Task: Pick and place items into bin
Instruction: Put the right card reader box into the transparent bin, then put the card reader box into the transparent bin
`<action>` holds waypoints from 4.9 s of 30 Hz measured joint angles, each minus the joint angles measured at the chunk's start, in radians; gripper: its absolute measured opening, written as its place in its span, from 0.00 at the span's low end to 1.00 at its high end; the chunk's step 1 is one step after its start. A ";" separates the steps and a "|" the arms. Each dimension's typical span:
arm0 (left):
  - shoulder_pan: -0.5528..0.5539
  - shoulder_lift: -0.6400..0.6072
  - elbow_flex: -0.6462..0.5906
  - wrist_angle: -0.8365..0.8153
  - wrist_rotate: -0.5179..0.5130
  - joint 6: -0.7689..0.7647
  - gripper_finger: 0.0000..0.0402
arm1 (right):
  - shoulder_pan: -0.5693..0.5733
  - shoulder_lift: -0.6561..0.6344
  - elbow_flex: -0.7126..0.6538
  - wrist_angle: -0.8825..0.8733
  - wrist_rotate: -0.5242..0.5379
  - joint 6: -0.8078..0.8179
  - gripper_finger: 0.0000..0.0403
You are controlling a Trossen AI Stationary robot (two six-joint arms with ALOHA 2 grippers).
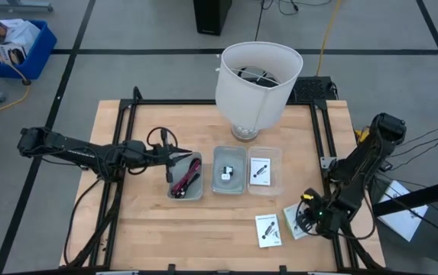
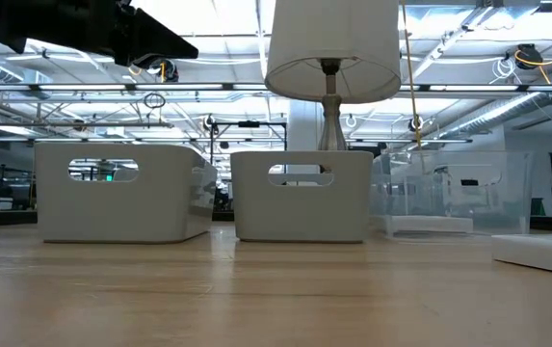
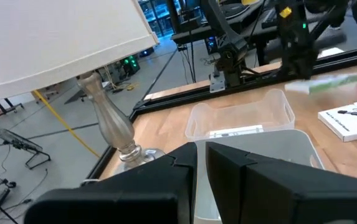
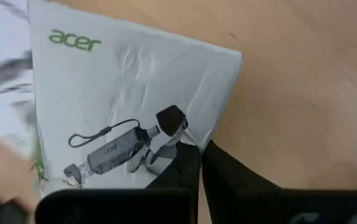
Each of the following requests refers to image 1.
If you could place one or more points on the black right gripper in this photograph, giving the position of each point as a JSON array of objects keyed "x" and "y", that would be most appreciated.
[{"x": 323, "y": 223}]

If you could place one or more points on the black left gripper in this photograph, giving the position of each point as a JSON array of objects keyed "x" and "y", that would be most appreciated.
[{"x": 159, "y": 154}]

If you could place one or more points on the white instruction booklet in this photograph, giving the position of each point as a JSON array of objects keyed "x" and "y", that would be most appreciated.
[
  {"x": 268, "y": 230},
  {"x": 290, "y": 221},
  {"x": 260, "y": 172}
]

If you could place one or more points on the white wall charger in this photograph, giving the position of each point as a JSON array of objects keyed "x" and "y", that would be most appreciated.
[{"x": 225, "y": 176}]

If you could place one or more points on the black wall charger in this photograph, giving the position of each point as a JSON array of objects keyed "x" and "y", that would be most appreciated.
[{"x": 228, "y": 169}]

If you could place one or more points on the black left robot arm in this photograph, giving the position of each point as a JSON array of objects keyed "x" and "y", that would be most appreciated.
[{"x": 77, "y": 151}]

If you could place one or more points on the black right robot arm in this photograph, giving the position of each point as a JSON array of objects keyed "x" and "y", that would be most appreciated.
[{"x": 360, "y": 168}]

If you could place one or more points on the white plastic bin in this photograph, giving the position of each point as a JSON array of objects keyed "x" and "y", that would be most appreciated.
[
  {"x": 195, "y": 191},
  {"x": 237, "y": 183}
]

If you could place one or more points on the clear plastic bin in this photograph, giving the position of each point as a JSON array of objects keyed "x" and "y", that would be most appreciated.
[{"x": 276, "y": 172}]

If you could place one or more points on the silver mounting plate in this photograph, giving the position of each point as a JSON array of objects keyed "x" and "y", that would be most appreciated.
[{"x": 327, "y": 162}]

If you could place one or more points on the black table clamp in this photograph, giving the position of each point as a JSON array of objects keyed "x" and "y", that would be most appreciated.
[
  {"x": 283, "y": 269},
  {"x": 171, "y": 269}
]

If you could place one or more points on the white paper sheet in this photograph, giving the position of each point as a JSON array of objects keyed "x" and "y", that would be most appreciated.
[{"x": 406, "y": 221}]

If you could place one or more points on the table lamp with white shade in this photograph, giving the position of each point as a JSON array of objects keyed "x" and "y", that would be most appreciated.
[{"x": 249, "y": 95}]

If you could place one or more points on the yellow plug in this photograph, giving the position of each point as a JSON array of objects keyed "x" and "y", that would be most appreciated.
[{"x": 361, "y": 134}]

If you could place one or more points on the black metal beam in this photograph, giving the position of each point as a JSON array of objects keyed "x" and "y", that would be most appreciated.
[{"x": 432, "y": 193}]

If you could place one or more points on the black perforated box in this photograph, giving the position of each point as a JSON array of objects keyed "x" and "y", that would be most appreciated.
[{"x": 314, "y": 89}]

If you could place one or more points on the black computer tower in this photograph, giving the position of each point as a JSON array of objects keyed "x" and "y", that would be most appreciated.
[{"x": 211, "y": 17}]

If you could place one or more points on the blue plastic tote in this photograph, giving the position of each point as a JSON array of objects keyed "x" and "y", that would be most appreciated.
[{"x": 39, "y": 57}]

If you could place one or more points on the white crumpled packaging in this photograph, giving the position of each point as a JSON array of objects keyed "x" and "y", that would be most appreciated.
[{"x": 25, "y": 34}]

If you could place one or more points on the printed carton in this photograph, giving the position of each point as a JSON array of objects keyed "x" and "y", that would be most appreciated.
[
  {"x": 10, "y": 54},
  {"x": 6, "y": 30}
]

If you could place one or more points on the black aluminium rig frame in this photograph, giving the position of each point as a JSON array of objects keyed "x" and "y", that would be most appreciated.
[{"x": 165, "y": 102}]

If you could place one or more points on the silver aluminium bracket bar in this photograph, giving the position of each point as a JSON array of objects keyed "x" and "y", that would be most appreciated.
[{"x": 117, "y": 272}]

